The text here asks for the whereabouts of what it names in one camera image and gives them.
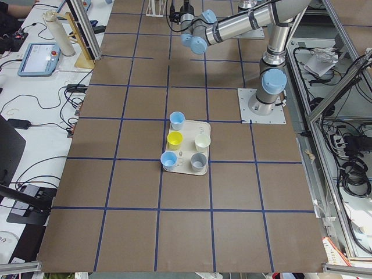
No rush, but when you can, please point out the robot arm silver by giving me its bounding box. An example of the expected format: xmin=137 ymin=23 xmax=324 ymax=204
xmin=167 ymin=1 xmax=310 ymax=68

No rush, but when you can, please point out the yellow plastic cup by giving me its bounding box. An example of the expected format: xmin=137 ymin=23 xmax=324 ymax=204
xmin=167 ymin=131 xmax=183 ymax=150

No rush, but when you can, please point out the cream plastic cup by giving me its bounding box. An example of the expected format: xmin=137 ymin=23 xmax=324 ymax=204
xmin=195 ymin=134 xmax=211 ymax=153

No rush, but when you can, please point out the light blue cup rear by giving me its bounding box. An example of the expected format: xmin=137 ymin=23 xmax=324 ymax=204
xmin=169 ymin=111 xmax=185 ymax=131

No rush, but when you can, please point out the light blue cup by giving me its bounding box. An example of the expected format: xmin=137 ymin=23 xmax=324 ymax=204
xmin=169 ymin=111 xmax=185 ymax=131
xmin=160 ymin=151 xmax=178 ymax=171

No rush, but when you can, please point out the grey plastic cup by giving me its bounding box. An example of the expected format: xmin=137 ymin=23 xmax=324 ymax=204
xmin=191 ymin=153 xmax=207 ymax=172

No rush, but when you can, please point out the light blue cup front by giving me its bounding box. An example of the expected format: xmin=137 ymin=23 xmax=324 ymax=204
xmin=160 ymin=151 xmax=178 ymax=171

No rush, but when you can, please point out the beige plastic tray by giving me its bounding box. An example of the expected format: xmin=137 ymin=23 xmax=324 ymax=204
xmin=165 ymin=120 xmax=211 ymax=176

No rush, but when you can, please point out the wooden mug tree stand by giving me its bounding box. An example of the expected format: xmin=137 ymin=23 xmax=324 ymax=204
xmin=56 ymin=12 xmax=95 ymax=69

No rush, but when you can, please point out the crumpled white paper bag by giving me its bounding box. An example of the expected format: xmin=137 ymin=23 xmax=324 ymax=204
xmin=304 ymin=47 xmax=338 ymax=77

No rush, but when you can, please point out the blue teach pendant tablet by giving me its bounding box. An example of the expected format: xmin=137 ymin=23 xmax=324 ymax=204
xmin=17 ymin=43 xmax=60 ymax=77

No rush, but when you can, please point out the black power adapter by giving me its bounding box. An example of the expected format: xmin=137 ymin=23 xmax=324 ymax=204
xmin=7 ymin=119 xmax=31 ymax=130

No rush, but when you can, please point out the black monitor stand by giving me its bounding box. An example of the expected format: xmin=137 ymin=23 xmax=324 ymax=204
xmin=1 ymin=117 xmax=56 ymax=226

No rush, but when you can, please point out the white cylindrical bottle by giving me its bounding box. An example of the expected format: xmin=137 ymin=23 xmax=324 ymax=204
xmin=43 ymin=10 xmax=76 ymax=57

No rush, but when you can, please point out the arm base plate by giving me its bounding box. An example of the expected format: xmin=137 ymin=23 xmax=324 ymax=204
xmin=237 ymin=88 xmax=286 ymax=124

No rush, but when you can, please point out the white wire cup rack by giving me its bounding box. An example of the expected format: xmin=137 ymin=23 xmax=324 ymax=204
xmin=146 ymin=0 xmax=166 ymax=17

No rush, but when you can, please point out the aluminium frame post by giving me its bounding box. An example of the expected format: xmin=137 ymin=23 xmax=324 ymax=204
xmin=66 ymin=0 xmax=102 ymax=60

